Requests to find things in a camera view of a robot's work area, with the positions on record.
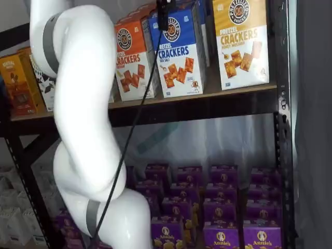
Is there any thin black cable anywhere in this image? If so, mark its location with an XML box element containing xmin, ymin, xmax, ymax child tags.
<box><xmin>91</xmin><ymin>27</ymin><xmax>165</xmax><ymax>243</ymax></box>

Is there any Simple Mills Sweet Thins box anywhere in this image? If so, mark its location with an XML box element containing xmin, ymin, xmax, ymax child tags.
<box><xmin>29</xmin><ymin>53</ymin><xmax>58</xmax><ymax>113</ymax></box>

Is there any blue white pretzel crackers box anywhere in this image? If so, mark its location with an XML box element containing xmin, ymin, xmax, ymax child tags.
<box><xmin>148</xmin><ymin>3</ymin><xmax>208</xmax><ymax>99</ymax></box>
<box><xmin>192</xmin><ymin>0</ymin><xmax>211</xmax><ymax>67</ymax></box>

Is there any white paper package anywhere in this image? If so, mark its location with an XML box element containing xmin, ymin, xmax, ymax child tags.
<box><xmin>22</xmin><ymin>206</ymin><xmax>45</xmax><ymax>245</ymax></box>
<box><xmin>0</xmin><ymin>165</ymin><xmax>21</xmax><ymax>210</ymax></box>
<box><xmin>0</xmin><ymin>206</ymin><xmax>30</xmax><ymax>246</ymax></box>

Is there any purple Annie's snack box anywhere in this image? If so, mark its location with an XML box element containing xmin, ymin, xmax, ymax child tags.
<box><xmin>203</xmin><ymin>198</ymin><xmax>238</xmax><ymax>226</ymax></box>
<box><xmin>60</xmin><ymin>227</ymin><xmax>87</xmax><ymax>249</ymax></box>
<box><xmin>246</xmin><ymin>200</ymin><xmax>283</xmax><ymax>227</ymax></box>
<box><xmin>210</xmin><ymin>164</ymin><xmax>238</xmax><ymax>184</ymax></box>
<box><xmin>150</xmin><ymin>222</ymin><xmax>185</xmax><ymax>249</ymax></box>
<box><xmin>144</xmin><ymin>163</ymin><xmax>171</xmax><ymax>183</ymax></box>
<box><xmin>248</xmin><ymin>184</ymin><xmax>283</xmax><ymax>203</ymax></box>
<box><xmin>203</xmin><ymin>224</ymin><xmax>241</xmax><ymax>249</ymax></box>
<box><xmin>161</xmin><ymin>196</ymin><xmax>193</xmax><ymax>222</ymax></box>
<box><xmin>54</xmin><ymin>209</ymin><xmax>79</xmax><ymax>234</ymax></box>
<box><xmin>169</xmin><ymin>182</ymin><xmax>200</xmax><ymax>200</ymax></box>
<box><xmin>145</xmin><ymin>195</ymin><xmax>162</xmax><ymax>219</ymax></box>
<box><xmin>243</xmin><ymin>225</ymin><xmax>283</xmax><ymax>249</ymax></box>
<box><xmin>250</xmin><ymin>167</ymin><xmax>282</xmax><ymax>187</ymax></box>
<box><xmin>134</xmin><ymin>179</ymin><xmax>164</xmax><ymax>198</ymax></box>
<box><xmin>205</xmin><ymin>182</ymin><xmax>238</xmax><ymax>201</ymax></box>
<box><xmin>176</xmin><ymin>165</ymin><xmax>203</xmax><ymax>185</ymax></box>

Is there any orange yellow snack box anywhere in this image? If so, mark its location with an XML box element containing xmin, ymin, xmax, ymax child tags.
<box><xmin>17</xmin><ymin>46</ymin><xmax>33</xmax><ymax>57</ymax></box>
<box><xmin>0</xmin><ymin>53</ymin><xmax>48</xmax><ymax>116</ymax></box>

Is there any yellow pretzel crackers box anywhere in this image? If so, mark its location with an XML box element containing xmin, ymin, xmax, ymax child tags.
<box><xmin>212</xmin><ymin>0</ymin><xmax>270</xmax><ymax>91</ymax></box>

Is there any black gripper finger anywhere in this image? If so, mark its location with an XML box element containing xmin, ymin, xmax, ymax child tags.
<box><xmin>164</xmin><ymin>0</ymin><xmax>177</xmax><ymax>30</ymax></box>
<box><xmin>156</xmin><ymin>0</ymin><xmax>165</xmax><ymax>30</ymax></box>

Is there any wooden shelf board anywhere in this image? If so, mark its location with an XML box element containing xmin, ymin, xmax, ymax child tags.
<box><xmin>10</xmin><ymin>66</ymin><xmax>278</xmax><ymax>122</ymax></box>

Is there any orange pretzel crackers box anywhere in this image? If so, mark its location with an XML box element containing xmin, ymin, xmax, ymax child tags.
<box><xmin>114</xmin><ymin>19</ymin><xmax>158</xmax><ymax>102</ymax></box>

